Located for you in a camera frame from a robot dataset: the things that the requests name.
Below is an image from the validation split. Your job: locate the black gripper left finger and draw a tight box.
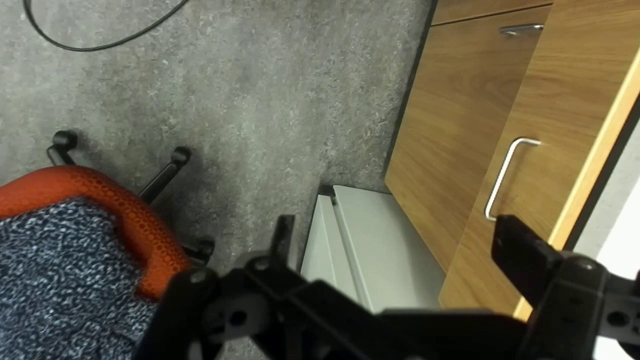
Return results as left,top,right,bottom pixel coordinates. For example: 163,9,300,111
137,214,377,360

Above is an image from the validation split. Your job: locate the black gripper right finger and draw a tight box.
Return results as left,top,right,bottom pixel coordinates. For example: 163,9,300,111
491,212,640,360

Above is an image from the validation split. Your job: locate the wooden drawer with metal handle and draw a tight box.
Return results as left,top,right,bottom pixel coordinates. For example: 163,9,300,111
439,0,640,325

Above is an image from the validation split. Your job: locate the white refrigerator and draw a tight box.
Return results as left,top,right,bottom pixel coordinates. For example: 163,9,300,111
298,183,451,316

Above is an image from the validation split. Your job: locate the orange office chair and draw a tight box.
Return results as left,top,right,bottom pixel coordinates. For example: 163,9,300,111
0,128,216,305

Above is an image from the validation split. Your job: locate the thin black floor cable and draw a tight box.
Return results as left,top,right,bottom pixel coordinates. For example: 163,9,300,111
21,0,194,54

